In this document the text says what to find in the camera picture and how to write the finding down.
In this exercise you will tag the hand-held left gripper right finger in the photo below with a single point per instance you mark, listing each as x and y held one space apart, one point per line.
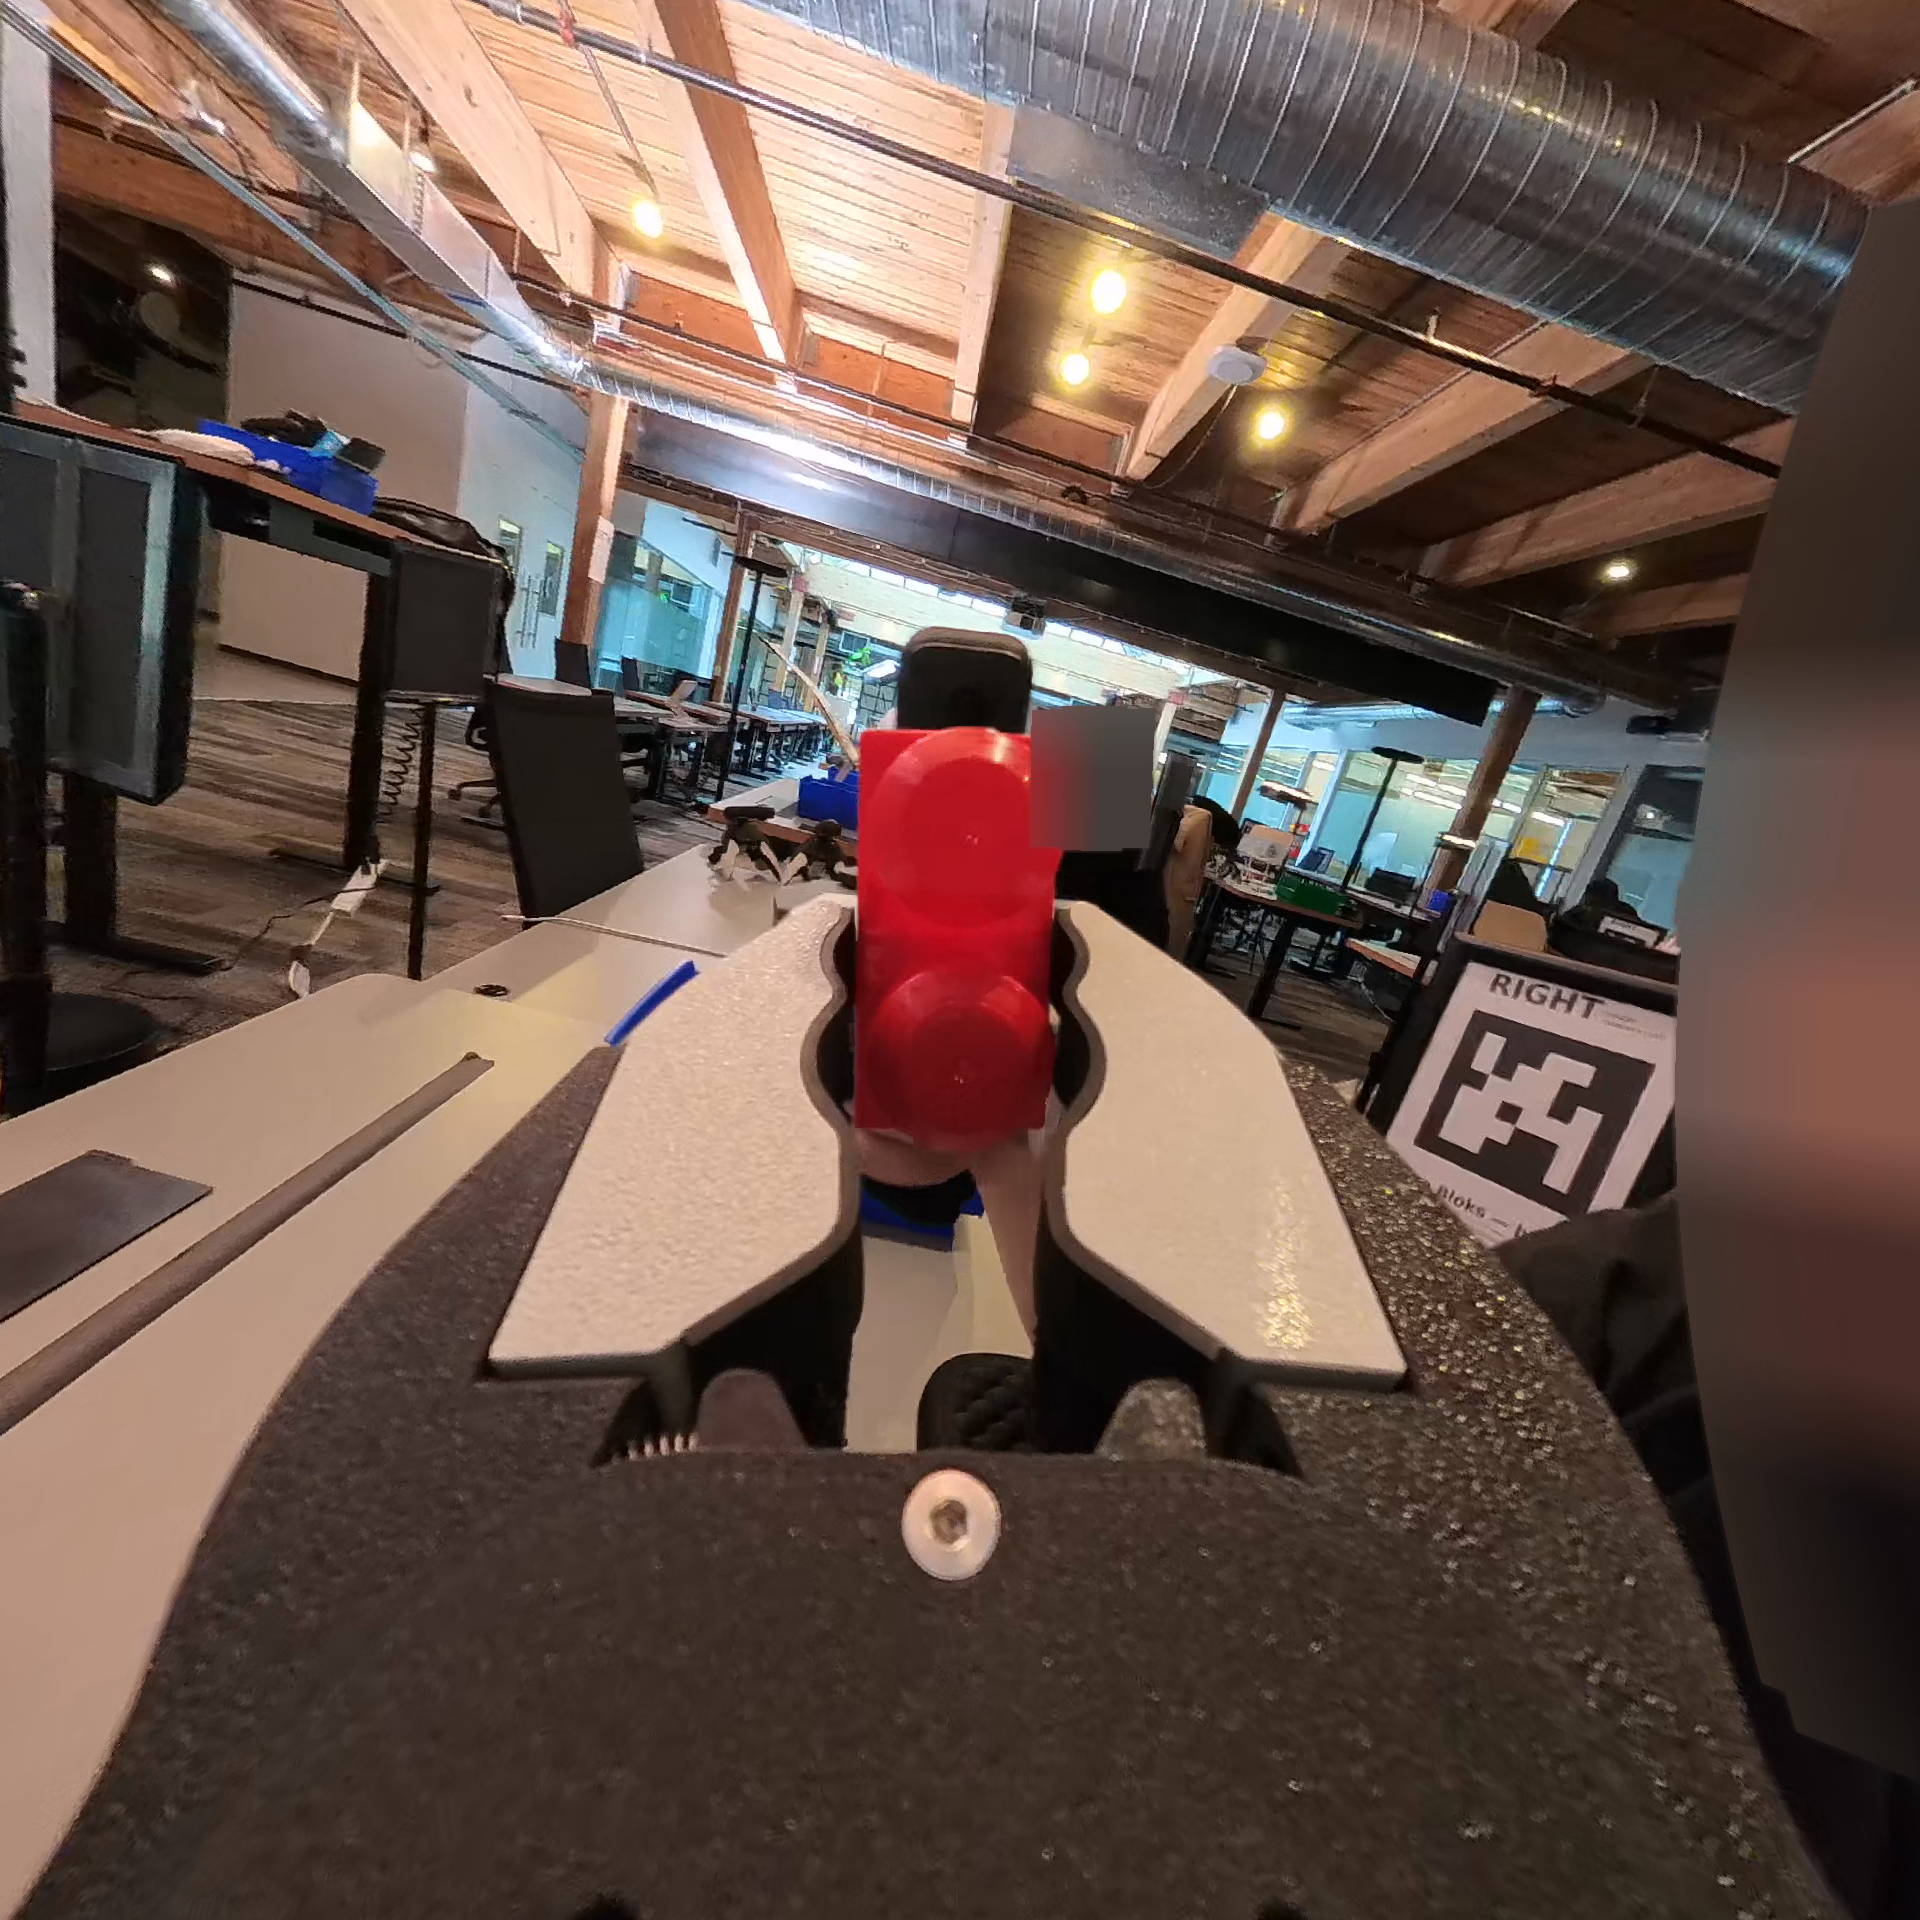
1214 1184

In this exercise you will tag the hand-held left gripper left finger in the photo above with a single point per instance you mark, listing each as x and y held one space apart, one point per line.
692 1172

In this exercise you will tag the red two-stud toy block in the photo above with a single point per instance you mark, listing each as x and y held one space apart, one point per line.
955 901

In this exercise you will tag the blue plastic bin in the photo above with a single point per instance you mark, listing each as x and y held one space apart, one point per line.
922 1228

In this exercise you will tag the person's right forearm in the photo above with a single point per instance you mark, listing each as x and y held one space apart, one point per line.
1010 1245

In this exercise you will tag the adjacent grey desk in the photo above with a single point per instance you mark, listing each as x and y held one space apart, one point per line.
676 901

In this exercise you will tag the dark metal desk plate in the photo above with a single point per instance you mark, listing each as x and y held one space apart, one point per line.
77 1223

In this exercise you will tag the tall brown-top desk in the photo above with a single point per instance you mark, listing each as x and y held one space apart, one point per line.
301 510

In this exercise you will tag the person's right hand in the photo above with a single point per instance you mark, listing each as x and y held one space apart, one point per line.
931 1156

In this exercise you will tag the small blue bin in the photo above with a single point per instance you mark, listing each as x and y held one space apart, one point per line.
826 800

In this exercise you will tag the small black tripod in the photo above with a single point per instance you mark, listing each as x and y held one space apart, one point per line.
819 853
734 840

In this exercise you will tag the brown coat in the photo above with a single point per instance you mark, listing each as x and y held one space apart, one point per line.
1195 885

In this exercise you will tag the green bin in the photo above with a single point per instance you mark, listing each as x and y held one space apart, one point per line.
1314 896

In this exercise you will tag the black round mat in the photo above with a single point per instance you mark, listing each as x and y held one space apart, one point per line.
974 1402

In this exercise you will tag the framed marker sign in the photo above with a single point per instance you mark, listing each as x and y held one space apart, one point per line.
1547 1110

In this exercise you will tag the black office chair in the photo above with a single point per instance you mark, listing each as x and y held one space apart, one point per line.
564 796

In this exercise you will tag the black floor lamp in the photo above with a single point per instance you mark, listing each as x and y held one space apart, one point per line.
1388 811

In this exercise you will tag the white ceiling sensor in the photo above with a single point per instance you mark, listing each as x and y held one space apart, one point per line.
1238 364

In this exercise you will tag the white power strip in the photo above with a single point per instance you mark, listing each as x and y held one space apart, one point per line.
340 901

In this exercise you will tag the black hanging box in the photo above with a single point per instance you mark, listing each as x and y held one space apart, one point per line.
443 616

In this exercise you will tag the blue storage bin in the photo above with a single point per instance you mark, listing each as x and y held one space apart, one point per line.
301 458

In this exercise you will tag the dark display on stand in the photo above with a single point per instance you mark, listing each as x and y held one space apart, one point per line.
106 599

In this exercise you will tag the silver air duct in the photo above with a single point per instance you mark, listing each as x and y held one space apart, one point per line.
1501 150

